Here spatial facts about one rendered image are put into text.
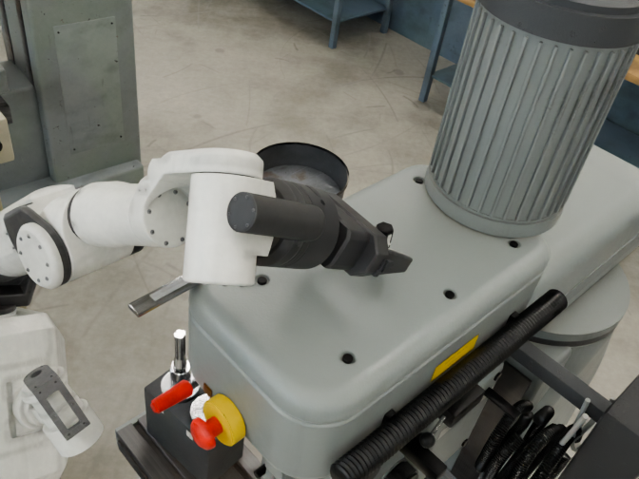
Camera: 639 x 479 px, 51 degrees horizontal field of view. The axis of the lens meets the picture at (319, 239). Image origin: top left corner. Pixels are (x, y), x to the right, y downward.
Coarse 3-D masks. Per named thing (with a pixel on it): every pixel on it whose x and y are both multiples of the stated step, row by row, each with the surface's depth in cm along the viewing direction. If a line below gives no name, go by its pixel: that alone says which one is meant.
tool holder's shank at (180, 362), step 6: (180, 330) 144; (174, 336) 143; (180, 336) 143; (174, 342) 144; (180, 342) 143; (180, 348) 145; (180, 354) 146; (174, 360) 148; (180, 360) 147; (186, 360) 150; (174, 366) 149; (180, 366) 148
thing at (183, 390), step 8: (176, 384) 87; (184, 384) 87; (192, 384) 88; (168, 392) 86; (176, 392) 86; (184, 392) 87; (192, 392) 88; (152, 400) 85; (160, 400) 85; (168, 400) 85; (176, 400) 86; (152, 408) 85; (160, 408) 85; (168, 408) 86
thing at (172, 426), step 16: (160, 384) 156; (192, 400) 154; (160, 416) 156; (176, 416) 150; (192, 416) 149; (160, 432) 161; (176, 432) 154; (176, 448) 158; (192, 448) 152; (224, 448) 153; (240, 448) 161; (192, 464) 156; (208, 464) 151; (224, 464) 158
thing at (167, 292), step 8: (176, 280) 75; (160, 288) 74; (168, 288) 74; (176, 288) 74; (184, 288) 75; (144, 296) 73; (152, 296) 73; (160, 296) 73; (168, 296) 73; (176, 296) 74; (128, 304) 72; (136, 304) 72; (144, 304) 72; (152, 304) 72; (160, 304) 73; (136, 312) 71; (144, 312) 72
